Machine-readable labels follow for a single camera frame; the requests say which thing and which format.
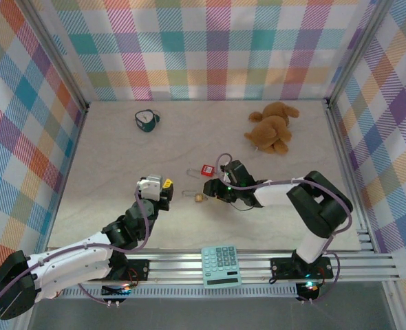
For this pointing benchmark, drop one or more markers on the brass padlock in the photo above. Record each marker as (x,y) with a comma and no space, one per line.
(198,198)

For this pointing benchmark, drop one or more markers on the aluminium side rail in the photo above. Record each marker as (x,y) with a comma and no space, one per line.
(349,165)

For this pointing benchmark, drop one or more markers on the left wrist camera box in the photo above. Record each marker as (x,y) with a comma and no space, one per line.
(149,187)

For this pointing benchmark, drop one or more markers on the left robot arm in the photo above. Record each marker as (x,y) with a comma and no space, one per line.
(69,261)

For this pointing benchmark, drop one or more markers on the brown teddy bear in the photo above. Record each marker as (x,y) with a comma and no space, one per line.
(272,130)

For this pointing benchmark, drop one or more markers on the left circuit board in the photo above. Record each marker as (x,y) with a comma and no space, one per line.
(117,291)

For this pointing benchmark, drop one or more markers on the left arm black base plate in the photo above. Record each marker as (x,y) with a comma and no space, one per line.
(139,268)

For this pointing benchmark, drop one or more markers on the circuit board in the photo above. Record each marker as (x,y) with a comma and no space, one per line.
(309,292)
(117,291)

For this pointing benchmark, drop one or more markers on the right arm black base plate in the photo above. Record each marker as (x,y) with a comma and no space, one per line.
(282,268)

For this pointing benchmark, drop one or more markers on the teal calculator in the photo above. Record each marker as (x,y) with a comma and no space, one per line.
(220,268)

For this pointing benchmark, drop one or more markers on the aluminium frame post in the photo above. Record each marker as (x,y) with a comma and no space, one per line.
(354,51)
(56,55)

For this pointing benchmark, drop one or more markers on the red padlock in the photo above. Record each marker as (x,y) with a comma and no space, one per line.
(207,170)

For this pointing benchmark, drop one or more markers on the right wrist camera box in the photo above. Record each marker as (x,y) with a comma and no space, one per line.
(225,169)

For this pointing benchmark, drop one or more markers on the aluminium mounting rail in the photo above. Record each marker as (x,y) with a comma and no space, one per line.
(175,268)

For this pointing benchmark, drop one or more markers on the right circuit board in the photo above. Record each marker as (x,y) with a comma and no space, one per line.
(309,292)

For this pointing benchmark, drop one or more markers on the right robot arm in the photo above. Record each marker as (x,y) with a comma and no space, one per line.
(320,203)

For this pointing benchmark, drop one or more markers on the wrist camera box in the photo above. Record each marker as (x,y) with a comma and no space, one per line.
(225,169)
(149,187)

